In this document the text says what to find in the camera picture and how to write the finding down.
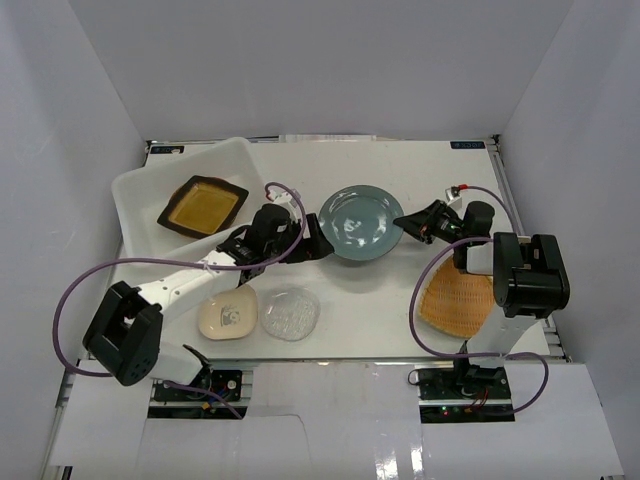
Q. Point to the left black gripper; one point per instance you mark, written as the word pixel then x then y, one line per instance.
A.
pixel 302 241

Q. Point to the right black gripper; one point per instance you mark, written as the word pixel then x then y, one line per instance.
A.
pixel 421 225

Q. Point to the blue-grey round plate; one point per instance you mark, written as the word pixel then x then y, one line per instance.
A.
pixel 358 222

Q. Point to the clear glass plate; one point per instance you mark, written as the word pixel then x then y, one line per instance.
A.
pixel 290 314

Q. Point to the orange bird-painted oval plate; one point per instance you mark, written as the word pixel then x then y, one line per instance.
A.
pixel 455 303

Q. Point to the cream square small dish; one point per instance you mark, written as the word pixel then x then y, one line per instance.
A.
pixel 229 315

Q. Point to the black square yellow-centre plate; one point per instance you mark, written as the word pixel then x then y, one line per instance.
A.
pixel 203 206

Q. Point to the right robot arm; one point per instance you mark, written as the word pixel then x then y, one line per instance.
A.
pixel 529 283

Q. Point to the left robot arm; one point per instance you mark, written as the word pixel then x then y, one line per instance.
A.
pixel 151 329

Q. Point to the white plastic bin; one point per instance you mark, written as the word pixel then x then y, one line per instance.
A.
pixel 141 195

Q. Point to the blue label right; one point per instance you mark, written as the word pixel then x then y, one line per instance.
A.
pixel 467 145

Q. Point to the blue label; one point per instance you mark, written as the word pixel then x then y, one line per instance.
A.
pixel 166 149
pixel 467 145

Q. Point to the blue label left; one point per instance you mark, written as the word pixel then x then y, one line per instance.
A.
pixel 166 149

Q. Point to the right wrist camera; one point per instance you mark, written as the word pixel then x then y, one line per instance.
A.
pixel 453 197

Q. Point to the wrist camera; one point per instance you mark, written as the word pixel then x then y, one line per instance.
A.
pixel 453 197
pixel 282 195

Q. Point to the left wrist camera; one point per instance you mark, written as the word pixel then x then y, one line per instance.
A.
pixel 282 195

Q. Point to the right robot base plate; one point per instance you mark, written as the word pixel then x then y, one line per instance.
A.
pixel 444 398

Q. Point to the robot base electronics with wires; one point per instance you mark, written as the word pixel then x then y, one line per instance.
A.
pixel 224 395

